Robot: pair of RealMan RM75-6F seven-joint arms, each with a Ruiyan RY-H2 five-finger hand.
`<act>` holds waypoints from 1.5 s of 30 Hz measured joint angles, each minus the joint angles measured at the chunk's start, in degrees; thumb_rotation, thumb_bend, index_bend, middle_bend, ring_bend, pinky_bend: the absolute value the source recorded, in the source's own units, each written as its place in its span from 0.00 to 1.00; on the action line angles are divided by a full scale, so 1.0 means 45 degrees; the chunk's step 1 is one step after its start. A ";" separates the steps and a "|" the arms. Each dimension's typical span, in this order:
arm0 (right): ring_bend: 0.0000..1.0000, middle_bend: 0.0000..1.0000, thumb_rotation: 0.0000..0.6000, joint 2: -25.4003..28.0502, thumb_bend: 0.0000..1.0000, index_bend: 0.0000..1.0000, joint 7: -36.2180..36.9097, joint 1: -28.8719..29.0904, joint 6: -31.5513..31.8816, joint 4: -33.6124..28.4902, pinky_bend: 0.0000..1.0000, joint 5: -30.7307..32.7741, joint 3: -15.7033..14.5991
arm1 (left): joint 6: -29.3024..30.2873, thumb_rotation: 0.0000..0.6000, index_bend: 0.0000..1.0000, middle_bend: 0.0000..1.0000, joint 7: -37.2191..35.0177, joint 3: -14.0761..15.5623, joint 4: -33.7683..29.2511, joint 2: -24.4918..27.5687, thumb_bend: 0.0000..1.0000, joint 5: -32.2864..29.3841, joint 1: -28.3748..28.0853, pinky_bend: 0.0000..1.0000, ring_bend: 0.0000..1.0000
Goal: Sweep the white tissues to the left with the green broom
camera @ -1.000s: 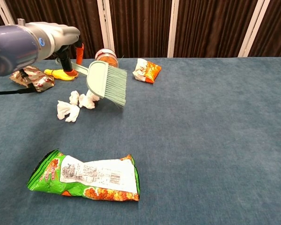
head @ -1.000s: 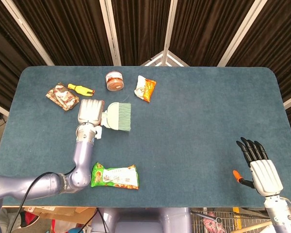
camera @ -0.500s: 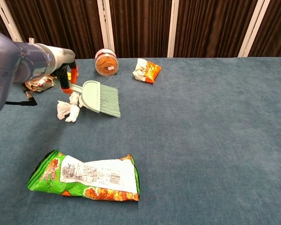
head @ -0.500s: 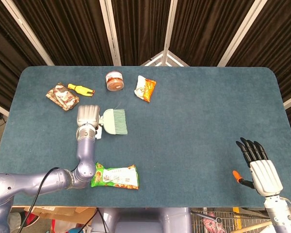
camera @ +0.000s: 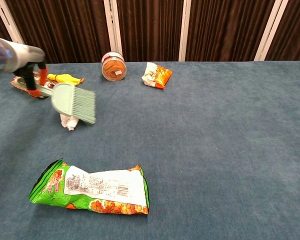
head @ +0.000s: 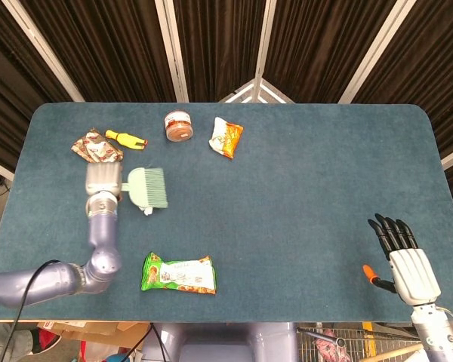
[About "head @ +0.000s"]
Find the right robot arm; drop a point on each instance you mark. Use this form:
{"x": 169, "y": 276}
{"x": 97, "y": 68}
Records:
{"x": 434, "y": 332}

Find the small green hand broom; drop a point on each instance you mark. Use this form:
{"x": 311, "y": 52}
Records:
{"x": 149, "y": 188}

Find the white paper pieces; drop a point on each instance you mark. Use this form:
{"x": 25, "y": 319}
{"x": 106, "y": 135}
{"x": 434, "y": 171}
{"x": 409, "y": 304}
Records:
{"x": 148, "y": 211}

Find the white triangular frame brace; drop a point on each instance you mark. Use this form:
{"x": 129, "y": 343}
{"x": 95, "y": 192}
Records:
{"x": 256, "y": 92}

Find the blue felt table mat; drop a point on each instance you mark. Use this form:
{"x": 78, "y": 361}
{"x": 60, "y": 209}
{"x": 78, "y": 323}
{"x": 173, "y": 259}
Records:
{"x": 287, "y": 207}

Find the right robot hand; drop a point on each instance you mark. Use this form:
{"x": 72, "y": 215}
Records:
{"x": 413, "y": 271}

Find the wooden stick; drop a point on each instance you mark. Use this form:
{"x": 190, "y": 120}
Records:
{"x": 394, "y": 352}

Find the yellow rubber chicken toy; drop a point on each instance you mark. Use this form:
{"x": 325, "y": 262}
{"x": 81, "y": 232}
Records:
{"x": 126, "y": 140}

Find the dark brown curtain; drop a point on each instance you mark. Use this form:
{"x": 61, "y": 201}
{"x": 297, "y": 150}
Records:
{"x": 117, "y": 49}

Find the pink patterned cloth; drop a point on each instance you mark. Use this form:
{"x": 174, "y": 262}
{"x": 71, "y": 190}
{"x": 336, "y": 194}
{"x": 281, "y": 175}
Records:
{"x": 328, "y": 347}

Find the orange white snack bag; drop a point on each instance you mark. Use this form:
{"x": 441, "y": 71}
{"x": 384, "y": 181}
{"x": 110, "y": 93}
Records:
{"x": 226, "y": 137}

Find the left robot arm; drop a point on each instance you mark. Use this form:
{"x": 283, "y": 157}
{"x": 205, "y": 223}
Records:
{"x": 102, "y": 260}

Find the white frame post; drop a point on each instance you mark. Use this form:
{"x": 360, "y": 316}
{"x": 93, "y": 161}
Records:
{"x": 377, "y": 49}
{"x": 45, "y": 53}
{"x": 265, "y": 37}
{"x": 171, "y": 49}

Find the brown cardboard box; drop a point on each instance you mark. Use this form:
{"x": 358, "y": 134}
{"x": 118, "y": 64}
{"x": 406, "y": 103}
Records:
{"x": 98, "y": 330}

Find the clear jar of rubber bands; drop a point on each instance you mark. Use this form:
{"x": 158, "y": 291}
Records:
{"x": 178, "y": 128}

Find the green snack bag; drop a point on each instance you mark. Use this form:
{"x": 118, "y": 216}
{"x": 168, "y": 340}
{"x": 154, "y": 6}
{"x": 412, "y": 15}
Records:
{"x": 181, "y": 277}

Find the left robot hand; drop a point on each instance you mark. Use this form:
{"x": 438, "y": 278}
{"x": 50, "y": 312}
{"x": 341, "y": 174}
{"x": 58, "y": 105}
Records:
{"x": 103, "y": 179}

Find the brown foil snack packet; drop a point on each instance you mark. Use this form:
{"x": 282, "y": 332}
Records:
{"x": 96, "y": 149}

